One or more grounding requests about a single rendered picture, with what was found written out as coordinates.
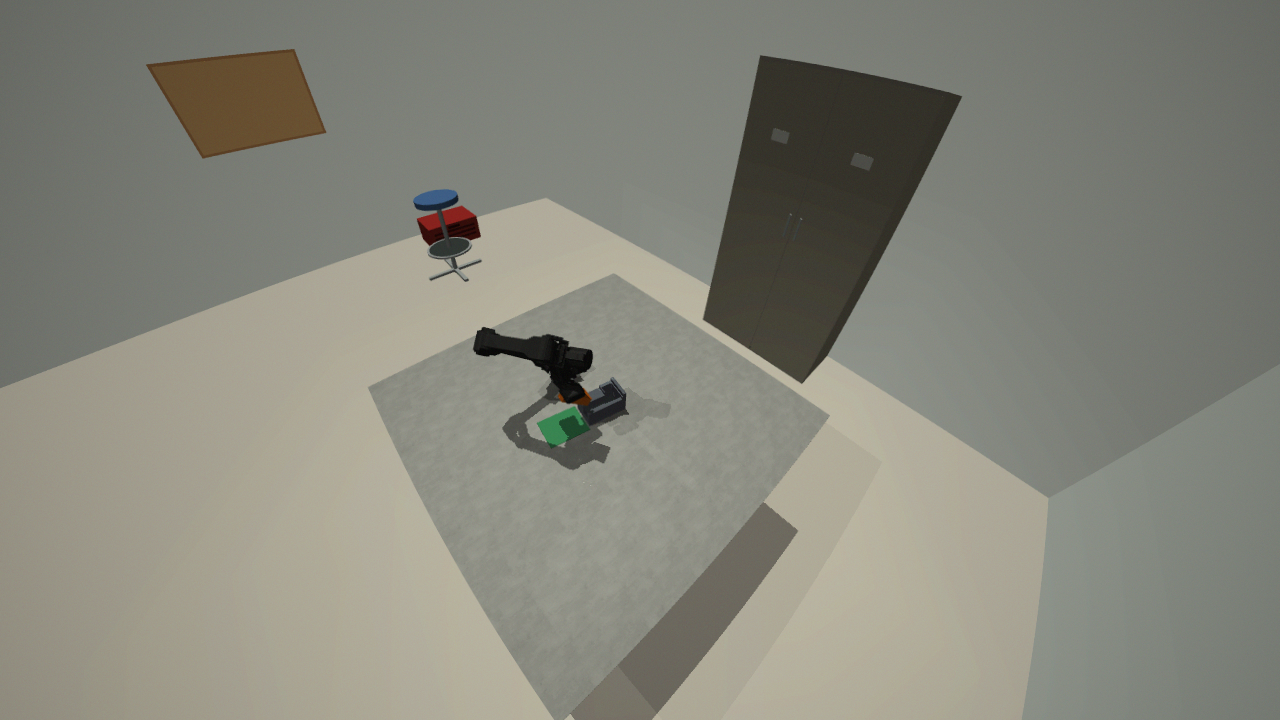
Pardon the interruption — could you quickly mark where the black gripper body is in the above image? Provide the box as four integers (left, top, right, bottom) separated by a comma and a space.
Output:
543, 365, 585, 404

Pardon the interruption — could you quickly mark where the orange l-shaped part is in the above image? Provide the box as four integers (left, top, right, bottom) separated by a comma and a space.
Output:
558, 388, 591, 406

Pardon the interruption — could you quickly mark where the green flat mat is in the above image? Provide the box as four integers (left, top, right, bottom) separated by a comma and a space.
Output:
538, 377, 626, 448

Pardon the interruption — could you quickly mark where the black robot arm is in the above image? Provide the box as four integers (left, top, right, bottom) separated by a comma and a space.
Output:
474, 327, 593, 379

